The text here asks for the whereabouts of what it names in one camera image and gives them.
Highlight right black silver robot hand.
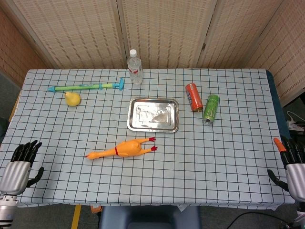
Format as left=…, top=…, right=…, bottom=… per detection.
left=267, top=135, right=305, bottom=203

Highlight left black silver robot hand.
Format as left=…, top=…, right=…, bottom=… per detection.
left=0, top=140, right=45, bottom=196

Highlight orange rubber chicken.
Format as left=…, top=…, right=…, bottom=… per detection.
left=84, top=137, right=158, bottom=161

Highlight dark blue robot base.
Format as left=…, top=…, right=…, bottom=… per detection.
left=99, top=205, right=203, bottom=229

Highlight green blue water squirter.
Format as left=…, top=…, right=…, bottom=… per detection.
left=47, top=78, right=125, bottom=93

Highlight silver metal tray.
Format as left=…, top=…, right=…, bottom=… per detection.
left=127, top=98, right=180, bottom=134

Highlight yellow floor tape strip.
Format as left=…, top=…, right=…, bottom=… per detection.
left=71, top=204, right=82, bottom=229

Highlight blue checkered tablecloth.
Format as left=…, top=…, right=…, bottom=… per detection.
left=0, top=68, right=296, bottom=210

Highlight yellow pear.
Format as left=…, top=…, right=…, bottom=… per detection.
left=63, top=91, right=81, bottom=107

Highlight green energy drink can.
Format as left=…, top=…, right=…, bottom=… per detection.
left=202, top=94, right=220, bottom=125

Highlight orange soda can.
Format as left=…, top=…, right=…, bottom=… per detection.
left=185, top=83, right=203, bottom=112

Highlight woven bamboo folding screen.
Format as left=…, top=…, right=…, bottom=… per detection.
left=0, top=0, right=305, bottom=107

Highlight clear plastic water bottle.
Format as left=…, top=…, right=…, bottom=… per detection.
left=127, top=49, right=144, bottom=85

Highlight white power strip with cables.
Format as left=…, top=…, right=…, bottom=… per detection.
left=286, top=110, right=305, bottom=131

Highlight black floor cable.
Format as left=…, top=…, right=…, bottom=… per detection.
left=225, top=210, right=297, bottom=229

